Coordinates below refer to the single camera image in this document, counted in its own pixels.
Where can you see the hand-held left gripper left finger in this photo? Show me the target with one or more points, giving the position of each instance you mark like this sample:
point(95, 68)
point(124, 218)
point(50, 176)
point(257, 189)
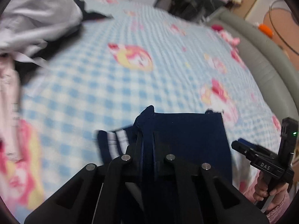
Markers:
point(133, 165)

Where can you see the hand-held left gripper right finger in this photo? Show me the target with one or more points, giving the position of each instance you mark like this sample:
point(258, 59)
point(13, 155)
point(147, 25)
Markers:
point(163, 165)

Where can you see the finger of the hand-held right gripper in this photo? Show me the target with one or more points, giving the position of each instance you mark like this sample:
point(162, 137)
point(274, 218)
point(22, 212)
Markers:
point(266, 151)
point(243, 149)

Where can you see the navy pants with white stripes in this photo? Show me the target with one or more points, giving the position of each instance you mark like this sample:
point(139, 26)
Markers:
point(191, 140)

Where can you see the person's right forearm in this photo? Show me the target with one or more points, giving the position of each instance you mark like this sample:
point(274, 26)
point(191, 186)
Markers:
point(278, 211)

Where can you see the person's right hand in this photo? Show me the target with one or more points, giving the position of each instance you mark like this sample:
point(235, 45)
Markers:
point(261, 190)

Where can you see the blue checkered printed blanket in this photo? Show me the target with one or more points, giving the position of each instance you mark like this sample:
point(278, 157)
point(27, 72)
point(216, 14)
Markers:
point(93, 79)

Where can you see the orange object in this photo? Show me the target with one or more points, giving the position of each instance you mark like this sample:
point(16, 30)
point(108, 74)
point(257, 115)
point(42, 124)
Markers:
point(265, 29)

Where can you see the round pink panel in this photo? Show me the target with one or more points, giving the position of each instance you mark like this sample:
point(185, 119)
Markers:
point(283, 25)

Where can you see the dark garment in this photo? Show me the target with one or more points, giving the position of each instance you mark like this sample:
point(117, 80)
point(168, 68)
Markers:
point(60, 44)

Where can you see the pink garment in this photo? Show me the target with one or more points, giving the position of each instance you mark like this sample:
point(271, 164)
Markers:
point(8, 93)

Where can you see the dark clutter pile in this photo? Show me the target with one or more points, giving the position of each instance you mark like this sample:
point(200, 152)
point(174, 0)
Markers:
point(191, 0)

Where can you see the grey white garment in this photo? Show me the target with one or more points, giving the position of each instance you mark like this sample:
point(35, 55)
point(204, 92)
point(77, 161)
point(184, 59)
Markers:
point(39, 16)

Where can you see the grey padded bed frame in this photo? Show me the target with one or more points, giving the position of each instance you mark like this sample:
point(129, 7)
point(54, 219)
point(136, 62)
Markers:
point(264, 58)

